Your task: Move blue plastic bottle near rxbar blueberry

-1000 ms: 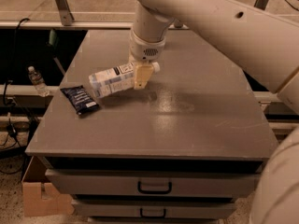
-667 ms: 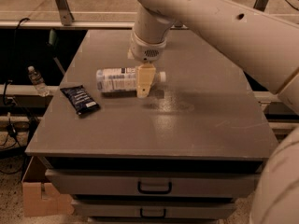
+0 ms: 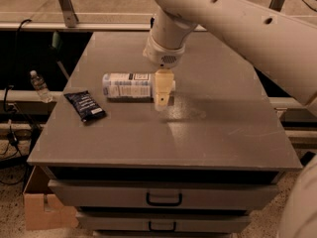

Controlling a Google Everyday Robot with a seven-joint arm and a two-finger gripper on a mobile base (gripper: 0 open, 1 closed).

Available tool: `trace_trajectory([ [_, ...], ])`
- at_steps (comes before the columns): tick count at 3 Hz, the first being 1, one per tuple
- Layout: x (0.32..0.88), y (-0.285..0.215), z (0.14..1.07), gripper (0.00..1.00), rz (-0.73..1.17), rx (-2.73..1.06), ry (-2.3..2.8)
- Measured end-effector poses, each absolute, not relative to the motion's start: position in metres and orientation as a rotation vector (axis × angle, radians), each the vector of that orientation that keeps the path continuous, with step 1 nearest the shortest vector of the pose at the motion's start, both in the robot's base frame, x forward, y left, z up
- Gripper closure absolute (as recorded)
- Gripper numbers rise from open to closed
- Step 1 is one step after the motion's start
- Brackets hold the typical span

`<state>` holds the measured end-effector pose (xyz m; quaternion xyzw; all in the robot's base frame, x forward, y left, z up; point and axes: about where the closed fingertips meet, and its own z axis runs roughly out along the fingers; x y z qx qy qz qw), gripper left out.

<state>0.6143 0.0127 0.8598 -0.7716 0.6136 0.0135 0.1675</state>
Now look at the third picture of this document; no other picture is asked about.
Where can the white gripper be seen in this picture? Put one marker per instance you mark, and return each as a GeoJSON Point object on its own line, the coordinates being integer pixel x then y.
{"type": "Point", "coordinates": [162, 56]}

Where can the clear plastic water bottle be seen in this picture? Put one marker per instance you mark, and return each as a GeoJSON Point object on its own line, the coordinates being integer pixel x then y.
{"type": "Point", "coordinates": [128, 85]}

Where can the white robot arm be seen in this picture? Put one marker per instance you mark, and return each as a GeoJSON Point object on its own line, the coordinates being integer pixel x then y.
{"type": "Point", "coordinates": [282, 47]}

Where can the blue rxbar blueberry wrapper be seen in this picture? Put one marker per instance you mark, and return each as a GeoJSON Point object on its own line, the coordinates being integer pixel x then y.
{"type": "Point", "coordinates": [85, 105]}

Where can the small water bottle on ledge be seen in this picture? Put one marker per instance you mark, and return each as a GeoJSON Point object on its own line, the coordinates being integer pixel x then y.
{"type": "Point", "coordinates": [41, 87]}

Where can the blue pepsi can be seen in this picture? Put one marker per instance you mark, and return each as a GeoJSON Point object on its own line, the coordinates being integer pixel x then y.
{"type": "Point", "coordinates": [152, 21]}

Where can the grey drawer cabinet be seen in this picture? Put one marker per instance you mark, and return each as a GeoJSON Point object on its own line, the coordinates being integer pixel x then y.
{"type": "Point", "coordinates": [220, 128]}

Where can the upper grey drawer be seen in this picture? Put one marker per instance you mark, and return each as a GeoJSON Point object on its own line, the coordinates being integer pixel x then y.
{"type": "Point", "coordinates": [132, 194]}

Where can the grey drawer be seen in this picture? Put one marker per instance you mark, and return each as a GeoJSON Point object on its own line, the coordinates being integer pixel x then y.
{"type": "Point", "coordinates": [132, 194]}
{"type": "Point", "coordinates": [184, 222]}

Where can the lower grey drawer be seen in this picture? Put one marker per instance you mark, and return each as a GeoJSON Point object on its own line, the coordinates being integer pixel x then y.
{"type": "Point", "coordinates": [184, 222]}

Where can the cardboard box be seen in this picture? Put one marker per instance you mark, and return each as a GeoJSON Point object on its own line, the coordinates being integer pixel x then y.
{"type": "Point", "coordinates": [43, 210]}

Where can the black upper drawer handle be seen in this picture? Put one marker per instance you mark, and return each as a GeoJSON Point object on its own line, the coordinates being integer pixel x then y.
{"type": "Point", "coordinates": [158, 200]}

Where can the black drawer handle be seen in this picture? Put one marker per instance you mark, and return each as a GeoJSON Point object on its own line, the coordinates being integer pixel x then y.
{"type": "Point", "coordinates": [162, 226]}
{"type": "Point", "coordinates": [158, 200]}

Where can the left metal bracket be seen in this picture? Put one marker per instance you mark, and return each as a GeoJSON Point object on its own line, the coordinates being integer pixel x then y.
{"type": "Point", "coordinates": [69, 16]}

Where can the black lower drawer handle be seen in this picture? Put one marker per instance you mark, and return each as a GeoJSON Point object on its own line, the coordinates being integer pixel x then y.
{"type": "Point", "coordinates": [162, 226]}

